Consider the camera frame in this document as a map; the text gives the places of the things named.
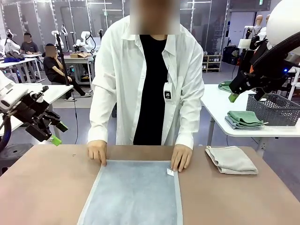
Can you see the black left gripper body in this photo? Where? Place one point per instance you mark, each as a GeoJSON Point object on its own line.
{"type": "Point", "coordinates": [32, 117]}

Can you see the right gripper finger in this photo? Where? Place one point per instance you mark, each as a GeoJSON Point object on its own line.
{"type": "Point", "coordinates": [263, 92]}
{"type": "Point", "coordinates": [239, 84]}

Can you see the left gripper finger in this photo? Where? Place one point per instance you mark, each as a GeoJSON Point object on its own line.
{"type": "Point", "coordinates": [58, 123]}
{"type": "Point", "coordinates": [55, 140]}

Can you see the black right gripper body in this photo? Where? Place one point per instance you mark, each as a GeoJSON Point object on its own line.
{"type": "Point", "coordinates": [267, 79]}

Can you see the beige towel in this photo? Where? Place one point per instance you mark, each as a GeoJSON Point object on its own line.
{"type": "Point", "coordinates": [232, 159]}

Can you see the light blue towel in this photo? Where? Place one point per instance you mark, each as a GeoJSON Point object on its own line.
{"type": "Point", "coordinates": [131, 194]}

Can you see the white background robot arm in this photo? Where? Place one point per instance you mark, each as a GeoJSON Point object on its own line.
{"type": "Point", "coordinates": [84, 37]}

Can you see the person's right forearm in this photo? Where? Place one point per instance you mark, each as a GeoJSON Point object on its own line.
{"type": "Point", "coordinates": [100, 117]}

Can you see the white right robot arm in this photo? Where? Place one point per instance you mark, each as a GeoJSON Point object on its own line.
{"type": "Point", "coordinates": [281, 18]}

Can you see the person's left forearm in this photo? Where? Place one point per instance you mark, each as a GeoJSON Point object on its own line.
{"type": "Point", "coordinates": [189, 122]}

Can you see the gray plastic basket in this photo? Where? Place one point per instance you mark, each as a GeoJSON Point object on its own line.
{"type": "Point", "coordinates": [276, 112]}

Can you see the white table with gray basket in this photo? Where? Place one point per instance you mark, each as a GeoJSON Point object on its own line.
{"type": "Point", "coordinates": [218, 105]}

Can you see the person's right hand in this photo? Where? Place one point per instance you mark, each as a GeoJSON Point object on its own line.
{"type": "Point", "coordinates": [98, 151]}

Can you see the person's left hand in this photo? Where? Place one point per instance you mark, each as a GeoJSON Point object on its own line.
{"type": "Point", "coordinates": [182, 157]}

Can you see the crumpled green towel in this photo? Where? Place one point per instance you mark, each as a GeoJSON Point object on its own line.
{"type": "Point", "coordinates": [223, 86]}

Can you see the folded green towel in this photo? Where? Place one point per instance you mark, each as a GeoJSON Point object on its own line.
{"type": "Point", "coordinates": [246, 116]}

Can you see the black luggage bag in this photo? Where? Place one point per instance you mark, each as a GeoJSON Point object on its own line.
{"type": "Point", "coordinates": [230, 55]}

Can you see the low storage shelf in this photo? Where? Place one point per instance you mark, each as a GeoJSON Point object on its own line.
{"type": "Point", "coordinates": [213, 63]}

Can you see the man in black T-shirt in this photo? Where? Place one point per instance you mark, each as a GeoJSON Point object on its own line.
{"type": "Point", "coordinates": [50, 68]}

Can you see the black tripod with white lamp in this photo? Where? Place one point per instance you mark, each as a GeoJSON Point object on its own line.
{"type": "Point", "coordinates": [248, 27]}

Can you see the long white desk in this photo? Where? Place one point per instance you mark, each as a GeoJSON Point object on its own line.
{"type": "Point", "coordinates": [23, 61]}

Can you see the dark blue cloth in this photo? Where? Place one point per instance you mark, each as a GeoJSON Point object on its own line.
{"type": "Point", "coordinates": [11, 60]}

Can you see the white desk with cardboard box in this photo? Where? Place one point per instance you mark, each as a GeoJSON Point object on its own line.
{"type": "Point", "coordinates": [79, 61]}

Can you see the dark gray garment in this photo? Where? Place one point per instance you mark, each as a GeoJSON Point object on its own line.
{"type": "Point", "coordinates": [14, 54]}

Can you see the black pole with white device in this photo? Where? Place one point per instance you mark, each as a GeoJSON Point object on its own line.
{"type": "Point", "coordinates": [61, 56]}

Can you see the open cardboard box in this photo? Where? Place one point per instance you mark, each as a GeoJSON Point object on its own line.
{"type": "Point", "coordinates": [78, 55]}

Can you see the seated man in gray T-shirt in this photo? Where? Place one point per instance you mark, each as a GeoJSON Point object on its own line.
{"type": "Point", "coordinates": [29, 47]}

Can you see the black ID badge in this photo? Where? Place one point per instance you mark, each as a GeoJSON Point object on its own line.
{"type": "Point", "coordinates": [168, 93]}

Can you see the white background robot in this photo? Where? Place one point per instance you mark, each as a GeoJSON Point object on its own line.
{"type": "Point", "coordinates": [9, 45]}

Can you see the person in white shirt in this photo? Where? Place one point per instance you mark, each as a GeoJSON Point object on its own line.
{"type": "Point", "coordinates": [122, 70]}

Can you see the white device on stand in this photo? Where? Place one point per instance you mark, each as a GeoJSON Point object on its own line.
{"type": "Point", "coordinates": [64, 30]}

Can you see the black tripod stand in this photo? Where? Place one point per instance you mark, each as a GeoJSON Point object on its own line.
{"type": "Point", "coordinates": [100, 35]}

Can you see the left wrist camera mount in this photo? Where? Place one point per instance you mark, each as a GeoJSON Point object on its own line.
{"type": "Point", "coordinates": [37, 96]}

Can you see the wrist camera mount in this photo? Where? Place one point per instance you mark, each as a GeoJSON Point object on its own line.
{"type": "Point", "coordinates": [37, 96]}
{"type": "Point", "coordinates": [245, 43]}

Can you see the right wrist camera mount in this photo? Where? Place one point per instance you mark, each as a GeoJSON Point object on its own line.
{"type": "Point", "coordinates": [245, 43]}

